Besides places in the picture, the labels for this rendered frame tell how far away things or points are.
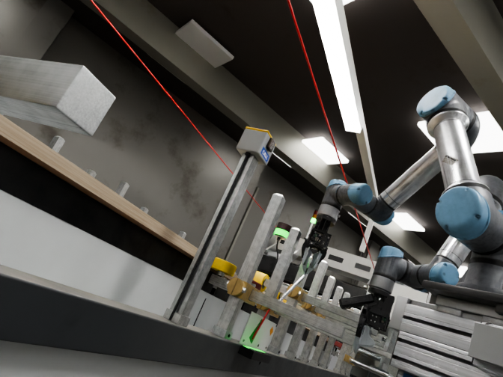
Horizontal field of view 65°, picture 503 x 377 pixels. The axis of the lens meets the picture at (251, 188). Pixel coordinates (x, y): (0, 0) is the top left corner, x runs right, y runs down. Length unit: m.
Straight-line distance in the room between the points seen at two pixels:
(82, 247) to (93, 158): 4.85
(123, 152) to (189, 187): 1.15
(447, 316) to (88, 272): 0.87
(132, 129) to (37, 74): 5.73
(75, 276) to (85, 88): 0.77
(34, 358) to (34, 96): 0.54
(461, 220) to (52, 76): 0.93
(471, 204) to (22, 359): 0.94
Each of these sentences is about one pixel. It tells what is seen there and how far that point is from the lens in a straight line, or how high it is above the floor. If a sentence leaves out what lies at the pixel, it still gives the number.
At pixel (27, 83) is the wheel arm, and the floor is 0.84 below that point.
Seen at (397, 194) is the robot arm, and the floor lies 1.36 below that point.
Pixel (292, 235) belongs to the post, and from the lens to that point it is 1.47.
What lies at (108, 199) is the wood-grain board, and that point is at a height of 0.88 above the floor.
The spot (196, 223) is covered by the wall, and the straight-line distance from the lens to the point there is 6.37.
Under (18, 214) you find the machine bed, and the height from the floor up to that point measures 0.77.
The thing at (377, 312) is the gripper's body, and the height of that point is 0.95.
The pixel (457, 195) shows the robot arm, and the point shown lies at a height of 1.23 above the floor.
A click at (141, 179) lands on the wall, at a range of 5.98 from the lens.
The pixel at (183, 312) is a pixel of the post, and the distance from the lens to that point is 0.96.
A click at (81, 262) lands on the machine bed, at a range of 0.99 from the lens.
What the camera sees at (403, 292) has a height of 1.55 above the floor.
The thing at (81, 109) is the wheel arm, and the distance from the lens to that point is 0.26.
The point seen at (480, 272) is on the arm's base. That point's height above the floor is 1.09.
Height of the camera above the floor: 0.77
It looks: 17 degrees up
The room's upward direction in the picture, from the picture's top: 24 degrees clockwise
